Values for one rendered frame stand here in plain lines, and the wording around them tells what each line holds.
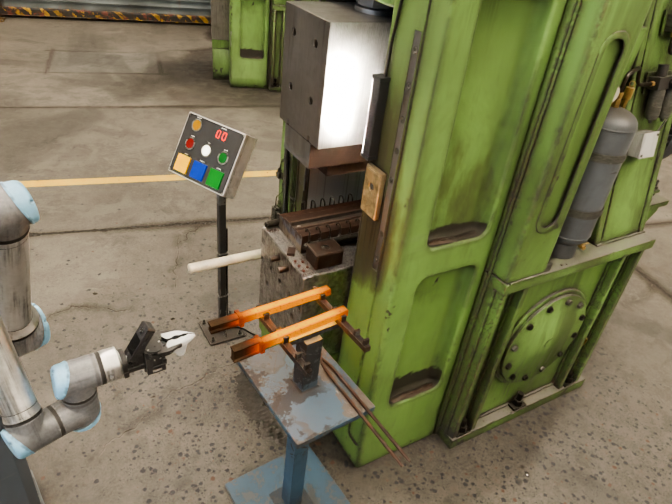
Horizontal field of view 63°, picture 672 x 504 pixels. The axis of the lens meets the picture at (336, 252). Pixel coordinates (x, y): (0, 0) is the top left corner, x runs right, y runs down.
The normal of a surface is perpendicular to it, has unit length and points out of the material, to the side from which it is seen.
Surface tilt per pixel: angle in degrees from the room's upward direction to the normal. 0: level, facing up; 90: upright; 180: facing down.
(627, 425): 0
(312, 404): 0
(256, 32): 90
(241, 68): 90
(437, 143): 89
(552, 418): 0
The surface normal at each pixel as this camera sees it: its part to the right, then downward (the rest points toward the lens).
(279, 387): 0.11, -0.83
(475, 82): 0.50, 0.51
